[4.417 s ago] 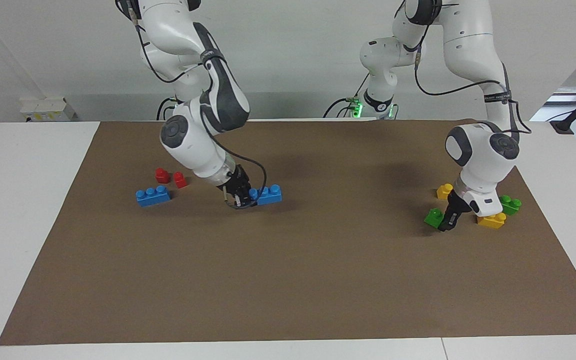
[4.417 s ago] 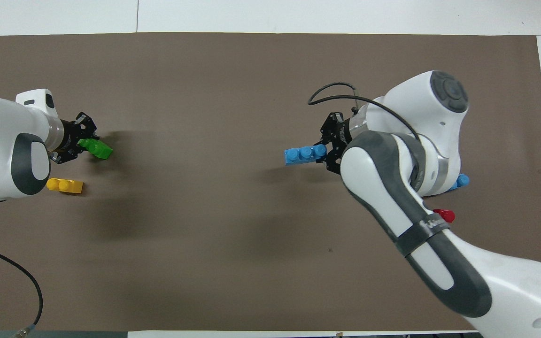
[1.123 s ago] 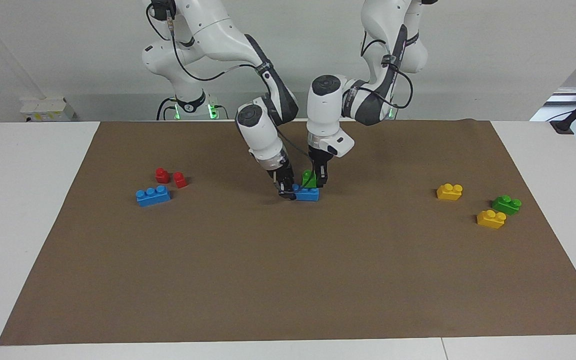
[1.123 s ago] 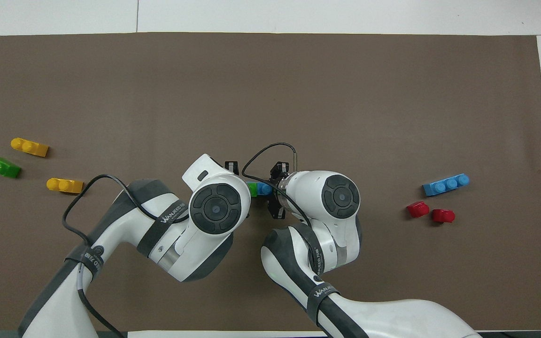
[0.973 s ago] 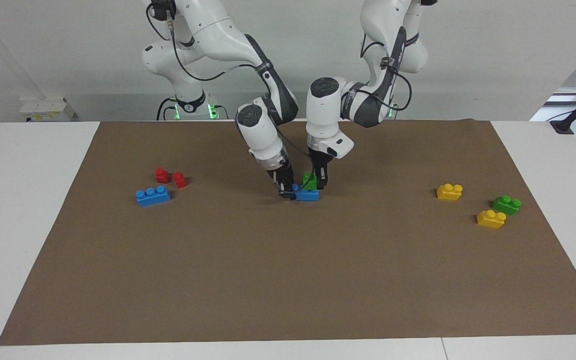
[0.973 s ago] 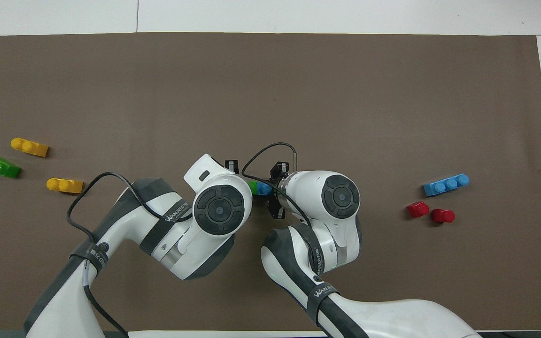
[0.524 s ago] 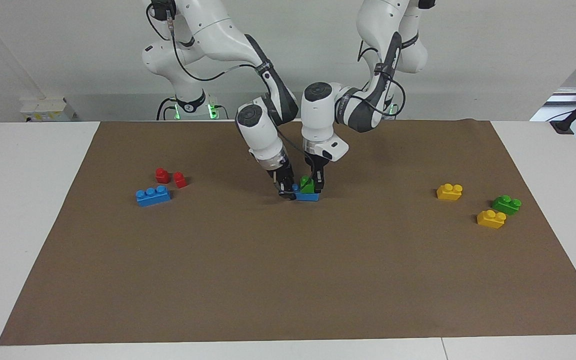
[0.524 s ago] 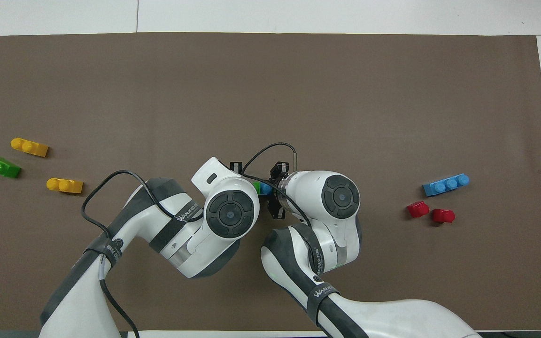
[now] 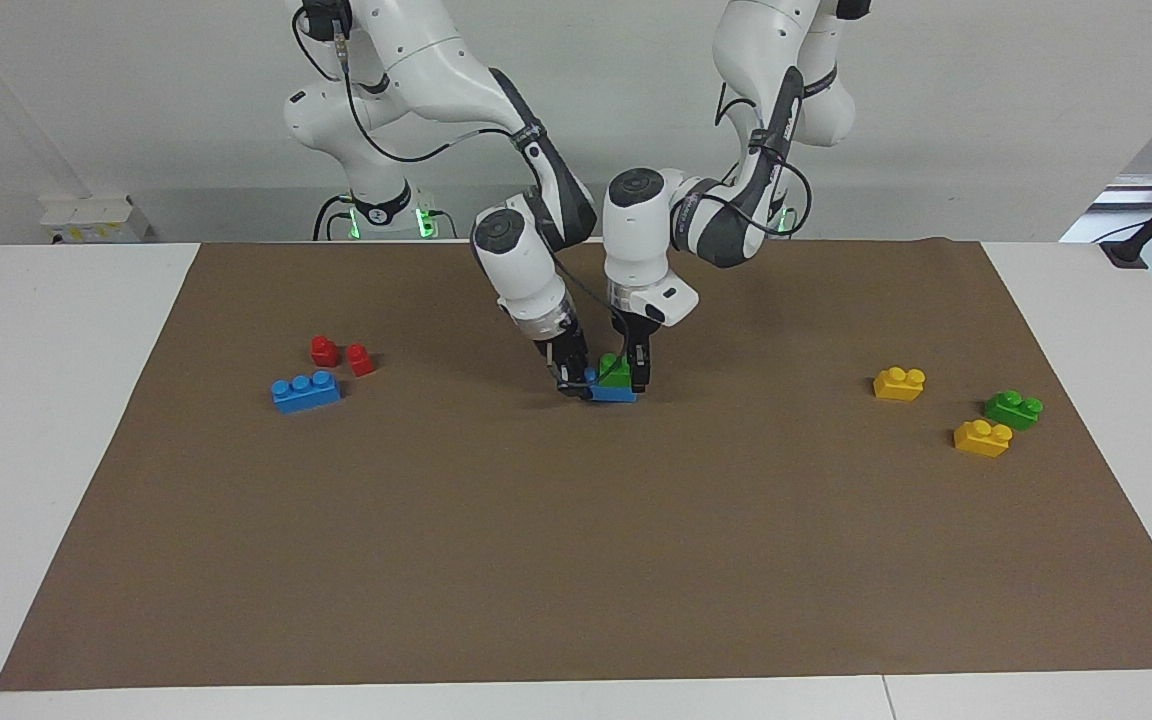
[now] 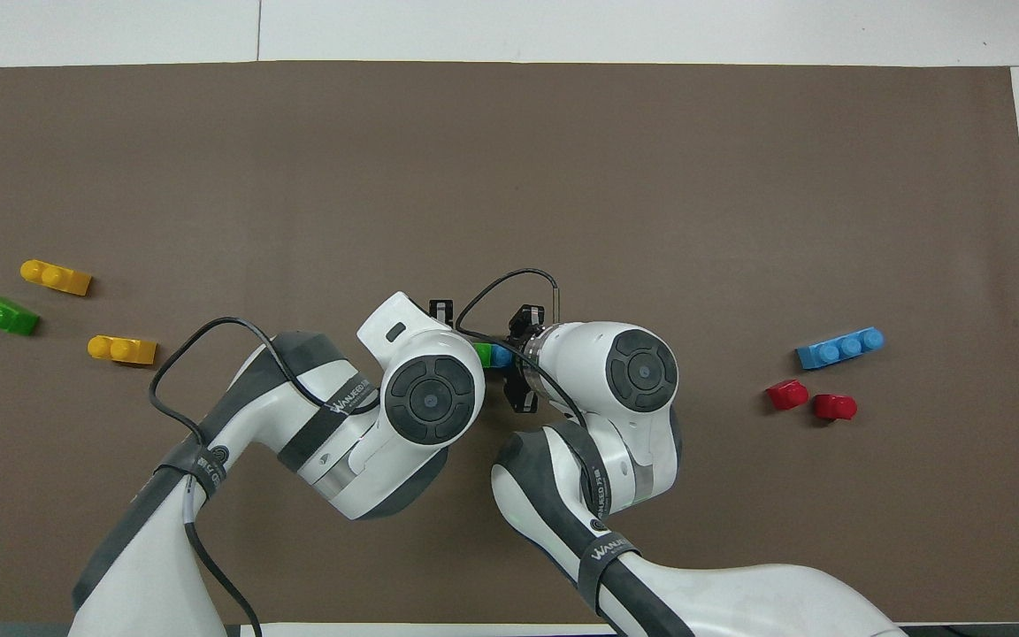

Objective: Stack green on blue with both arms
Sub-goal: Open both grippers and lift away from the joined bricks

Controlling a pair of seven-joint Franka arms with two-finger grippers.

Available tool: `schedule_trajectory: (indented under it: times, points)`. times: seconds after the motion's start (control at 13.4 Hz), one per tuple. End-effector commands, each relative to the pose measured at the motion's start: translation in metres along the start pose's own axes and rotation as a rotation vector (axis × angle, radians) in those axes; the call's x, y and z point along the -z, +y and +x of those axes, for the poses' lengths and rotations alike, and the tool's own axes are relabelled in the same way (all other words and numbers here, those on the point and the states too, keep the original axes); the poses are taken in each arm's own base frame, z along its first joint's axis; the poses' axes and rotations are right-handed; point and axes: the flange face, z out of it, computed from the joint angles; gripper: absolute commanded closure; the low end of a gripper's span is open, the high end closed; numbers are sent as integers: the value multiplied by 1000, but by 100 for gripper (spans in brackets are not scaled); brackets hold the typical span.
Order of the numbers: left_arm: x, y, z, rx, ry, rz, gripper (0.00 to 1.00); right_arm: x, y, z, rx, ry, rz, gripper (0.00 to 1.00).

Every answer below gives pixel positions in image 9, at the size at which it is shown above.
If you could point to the yellow two-stud toy brick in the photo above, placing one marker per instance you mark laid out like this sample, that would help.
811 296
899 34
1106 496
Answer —
981 441
898 386

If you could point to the green two-stud toy brick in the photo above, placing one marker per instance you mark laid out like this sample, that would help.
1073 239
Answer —
616 374
1012 412

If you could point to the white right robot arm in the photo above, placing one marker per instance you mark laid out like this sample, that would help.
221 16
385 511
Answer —
516 260

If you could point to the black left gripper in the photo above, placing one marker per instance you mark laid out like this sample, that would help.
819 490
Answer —
641 328

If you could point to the brown paper table mat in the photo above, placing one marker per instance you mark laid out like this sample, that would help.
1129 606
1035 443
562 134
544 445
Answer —
586 520

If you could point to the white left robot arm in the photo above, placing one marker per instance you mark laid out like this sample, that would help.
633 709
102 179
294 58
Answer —
636 240

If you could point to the red single-stud toy brick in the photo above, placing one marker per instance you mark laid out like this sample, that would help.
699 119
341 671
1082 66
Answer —
325 352
360 361

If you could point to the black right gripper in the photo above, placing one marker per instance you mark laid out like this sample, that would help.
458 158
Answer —
561 348

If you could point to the white power box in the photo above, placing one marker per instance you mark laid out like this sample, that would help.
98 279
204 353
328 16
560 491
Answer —
86 218

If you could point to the blue three-stud toy brick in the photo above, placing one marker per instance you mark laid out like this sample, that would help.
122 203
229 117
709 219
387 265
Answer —
618 396
306 393

